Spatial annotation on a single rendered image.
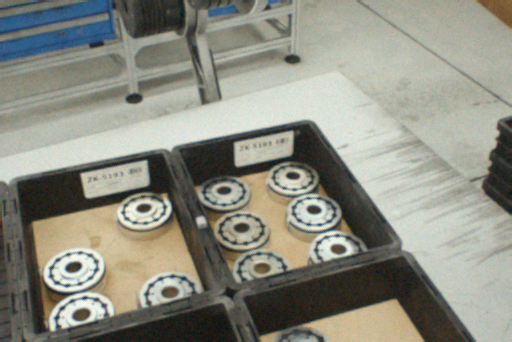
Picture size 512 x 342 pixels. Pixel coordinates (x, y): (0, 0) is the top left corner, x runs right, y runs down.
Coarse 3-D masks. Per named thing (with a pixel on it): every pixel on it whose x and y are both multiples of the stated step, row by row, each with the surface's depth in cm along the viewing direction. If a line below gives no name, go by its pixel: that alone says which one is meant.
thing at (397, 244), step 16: (272, 128) 140; (288, 128) 141; (192, 144) 136; (208, 144) 137; (176, 160) 132; (336, 160) 132; (352, 176) 128; (192, 192) 124; (368, 208) 121; (208, 224) 118; (384, 224) 118; (208, 240) 115; (400, 240) 115; (224, 256) 112; (352, 256) 112; (368, 256) 112; (224, 272) 109; (288, 272) 109; (304, 272) 109; (240, 288) 106
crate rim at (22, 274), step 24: (72, 168) 130; (192, 216) 121; (24, 264) 111; (216, 264) 110; (24, 288) 107; (216, 288) 106; (24, 312) 103; (144, 312) 103; (24, 336) 100; (48, 336) 100
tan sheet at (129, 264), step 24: (72, 216) 135; (96, 216) 135; (48, 240) 129; (72, 240) 129; (96, 240) 129; (120, 240) 129; (168, 240) 129; (120, 264) 125; (144, 264) 124; (168, 264) 124; (192, 264) 124; (120, 288) 120; (48, 312) 116; (120, 312) 116
